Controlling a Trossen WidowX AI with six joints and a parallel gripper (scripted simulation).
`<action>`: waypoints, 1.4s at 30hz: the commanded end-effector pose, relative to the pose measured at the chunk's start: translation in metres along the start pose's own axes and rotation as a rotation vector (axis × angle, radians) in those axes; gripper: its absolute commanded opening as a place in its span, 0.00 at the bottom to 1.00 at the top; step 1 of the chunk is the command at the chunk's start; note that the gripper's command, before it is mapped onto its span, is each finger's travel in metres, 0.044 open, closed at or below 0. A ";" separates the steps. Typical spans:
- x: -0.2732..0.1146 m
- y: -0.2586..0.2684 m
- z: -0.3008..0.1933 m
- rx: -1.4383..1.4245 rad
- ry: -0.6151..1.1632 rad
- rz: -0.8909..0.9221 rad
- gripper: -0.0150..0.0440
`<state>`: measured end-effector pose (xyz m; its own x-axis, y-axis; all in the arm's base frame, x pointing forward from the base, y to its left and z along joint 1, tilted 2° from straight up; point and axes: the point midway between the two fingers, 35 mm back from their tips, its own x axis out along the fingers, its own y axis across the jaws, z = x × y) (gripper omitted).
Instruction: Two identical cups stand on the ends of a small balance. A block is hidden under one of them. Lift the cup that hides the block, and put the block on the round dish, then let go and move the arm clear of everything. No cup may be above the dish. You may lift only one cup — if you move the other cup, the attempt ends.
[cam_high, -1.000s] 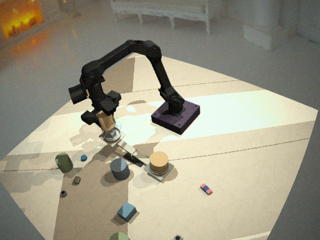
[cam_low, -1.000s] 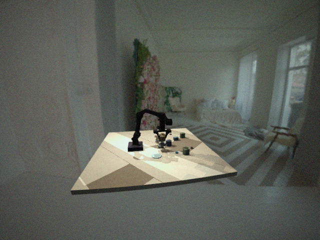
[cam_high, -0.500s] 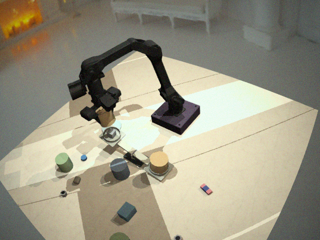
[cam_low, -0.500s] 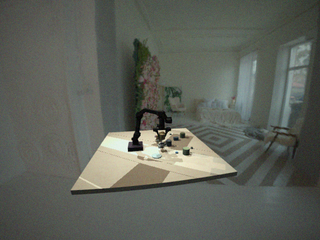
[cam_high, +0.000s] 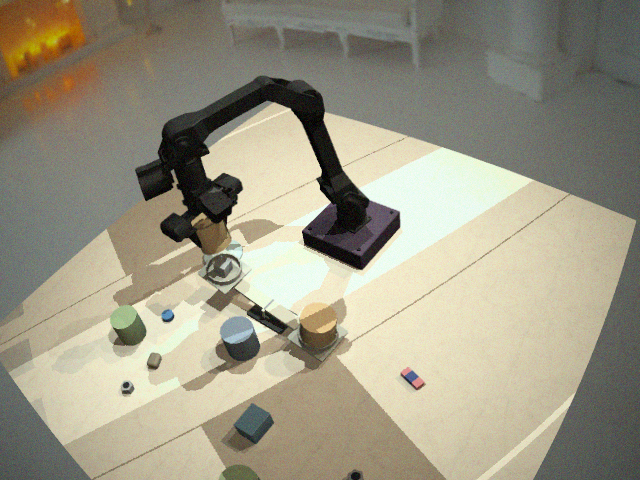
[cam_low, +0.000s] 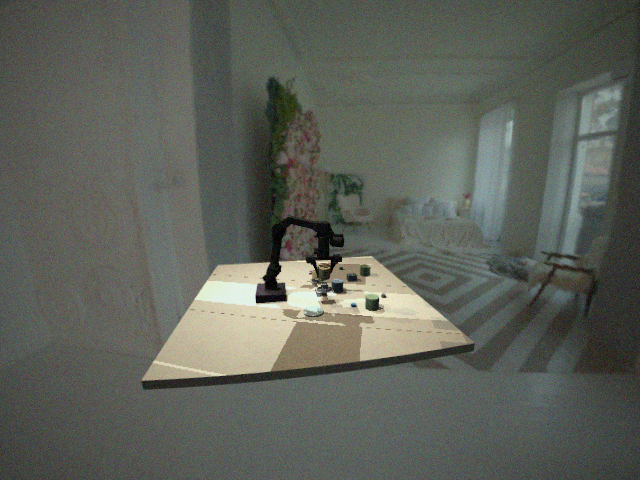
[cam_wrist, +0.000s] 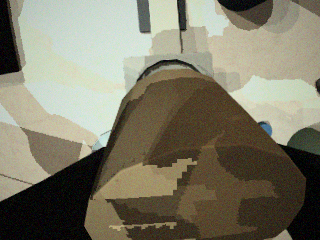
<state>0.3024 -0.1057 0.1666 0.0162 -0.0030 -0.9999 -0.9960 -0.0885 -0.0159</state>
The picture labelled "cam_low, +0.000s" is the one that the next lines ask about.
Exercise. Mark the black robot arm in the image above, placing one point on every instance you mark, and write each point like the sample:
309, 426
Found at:
278, 230

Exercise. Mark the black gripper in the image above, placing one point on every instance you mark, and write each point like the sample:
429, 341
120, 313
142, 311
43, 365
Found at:
323, 254

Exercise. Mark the grey-blue cylinder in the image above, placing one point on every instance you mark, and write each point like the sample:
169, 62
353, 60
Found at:
337, 286

